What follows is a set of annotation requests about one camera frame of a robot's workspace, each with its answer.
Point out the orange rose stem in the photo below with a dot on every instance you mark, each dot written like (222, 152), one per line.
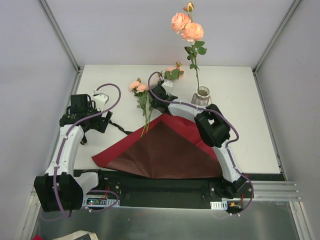
(182, 24)

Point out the white ribbed ceramic vase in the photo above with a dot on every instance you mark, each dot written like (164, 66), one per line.
(202, 96)

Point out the white cable duct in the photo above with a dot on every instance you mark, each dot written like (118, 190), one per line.
(94, 202)
(219, 205)

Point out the left aluminium frame post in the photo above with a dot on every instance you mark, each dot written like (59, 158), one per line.
(44, 5)

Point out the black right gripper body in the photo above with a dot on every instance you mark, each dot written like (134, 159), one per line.
(158, 92)

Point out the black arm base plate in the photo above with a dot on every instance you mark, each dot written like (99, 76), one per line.
(142, 192)

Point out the aluminium front rail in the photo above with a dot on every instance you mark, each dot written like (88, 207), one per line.
(259, 190)

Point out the left white cable duct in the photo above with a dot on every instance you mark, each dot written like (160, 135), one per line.
(94, 202)

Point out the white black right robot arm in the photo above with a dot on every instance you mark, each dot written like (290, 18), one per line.
(214, 130)

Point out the red object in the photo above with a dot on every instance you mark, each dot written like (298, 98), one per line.
(37, 237)

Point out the black ribbon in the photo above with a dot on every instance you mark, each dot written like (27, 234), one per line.
(117, 126)

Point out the pink flower tall bunch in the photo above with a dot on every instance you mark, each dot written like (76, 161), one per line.
(173, 73)

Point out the right white cable duct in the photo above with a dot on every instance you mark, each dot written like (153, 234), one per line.
(219, 205)

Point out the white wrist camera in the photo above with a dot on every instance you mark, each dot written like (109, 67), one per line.
(100, 99)
(167, 85)

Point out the right aluminium frame post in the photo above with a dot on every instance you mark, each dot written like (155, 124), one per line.
(275, 37)

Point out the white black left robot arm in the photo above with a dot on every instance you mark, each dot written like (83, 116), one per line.
(58, 189)

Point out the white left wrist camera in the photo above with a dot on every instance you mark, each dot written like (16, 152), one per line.
(100, 99)

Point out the pink flower small bunch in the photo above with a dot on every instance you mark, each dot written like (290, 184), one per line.
(141, 92)

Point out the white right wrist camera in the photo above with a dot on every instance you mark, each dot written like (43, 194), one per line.
(167, 85)

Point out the white tote bag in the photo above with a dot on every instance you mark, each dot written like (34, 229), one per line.
(79, 235)

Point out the aluminium frame post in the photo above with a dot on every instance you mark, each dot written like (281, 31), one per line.
(275, 37)
(44, 5)

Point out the brown wrapping paper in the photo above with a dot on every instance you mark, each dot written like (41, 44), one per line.
(171, 149)

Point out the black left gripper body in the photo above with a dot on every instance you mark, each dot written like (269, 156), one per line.
(104, 121)

